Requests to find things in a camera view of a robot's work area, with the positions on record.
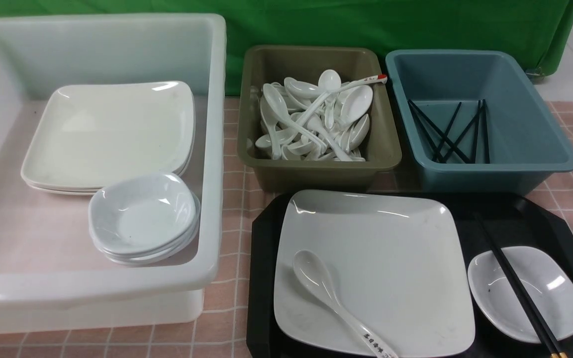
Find white ceramic soup spoon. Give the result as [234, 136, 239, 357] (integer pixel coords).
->
[292, 250, 398, 358]

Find large white square plate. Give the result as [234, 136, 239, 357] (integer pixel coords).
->
[274, 190, 476, 358]

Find small white sauce dish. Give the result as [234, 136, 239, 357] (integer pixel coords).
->
[468, 246, 573, 344]

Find black chopstick pair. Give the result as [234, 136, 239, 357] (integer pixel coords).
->
[473, 212, 567, 358]

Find pile of white spoons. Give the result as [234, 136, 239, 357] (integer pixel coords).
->
[249, 69, 375, 162]

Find black plastic tray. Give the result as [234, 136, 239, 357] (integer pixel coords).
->
[246, 192, 573, 358]

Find red tipped white spoon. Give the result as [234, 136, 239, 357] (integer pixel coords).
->
[294, 74, 388, 126]

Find stack of small white dishes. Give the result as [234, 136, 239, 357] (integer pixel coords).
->
[87, 173, 201, 267]

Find black chopsticks in bin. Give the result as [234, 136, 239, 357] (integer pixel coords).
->
[407, 99, 491, 164]

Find blue plastic bin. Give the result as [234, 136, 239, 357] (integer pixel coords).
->
[385, 49, 573, 195]

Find stack of white square plates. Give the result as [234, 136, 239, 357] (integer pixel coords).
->
[20, 80, 197, 192]

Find large white plastic tub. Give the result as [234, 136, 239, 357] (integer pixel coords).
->
[0, 13, 227, 333]

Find green backdrop cloth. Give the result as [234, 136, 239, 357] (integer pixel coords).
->
[0, 0, 573, 96]

